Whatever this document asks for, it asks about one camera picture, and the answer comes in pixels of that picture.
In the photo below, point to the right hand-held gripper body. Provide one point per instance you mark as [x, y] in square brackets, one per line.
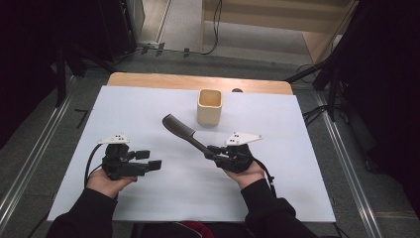
[237, 160]

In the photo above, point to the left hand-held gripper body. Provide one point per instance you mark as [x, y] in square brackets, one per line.
[117, 165]

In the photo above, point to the beige square cup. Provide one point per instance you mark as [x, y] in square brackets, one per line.
[209, 114]

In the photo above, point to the black comb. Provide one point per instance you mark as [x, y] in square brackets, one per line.
[180, 127]

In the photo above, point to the person's right hand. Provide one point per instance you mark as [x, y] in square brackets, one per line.
[251, 175]

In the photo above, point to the person's left hand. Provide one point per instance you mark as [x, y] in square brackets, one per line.
[104, 185]

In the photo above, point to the white paper sheet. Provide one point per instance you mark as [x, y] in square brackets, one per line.
[185, 198]

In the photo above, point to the small dark round object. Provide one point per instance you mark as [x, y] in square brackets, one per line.
[236, 90]

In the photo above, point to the wooden table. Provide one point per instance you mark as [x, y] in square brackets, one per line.
[158, 80]

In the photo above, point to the black metal stand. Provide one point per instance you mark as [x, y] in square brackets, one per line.
[61, 76]
[332, 86]

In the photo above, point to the black cabinet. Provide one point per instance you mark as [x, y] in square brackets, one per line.
[117, 26]

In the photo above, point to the light wooden desk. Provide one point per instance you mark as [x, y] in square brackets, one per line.
[264, 20]

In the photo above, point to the metal floor rail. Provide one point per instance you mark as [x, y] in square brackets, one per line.
[29, 165]
[350, 165]

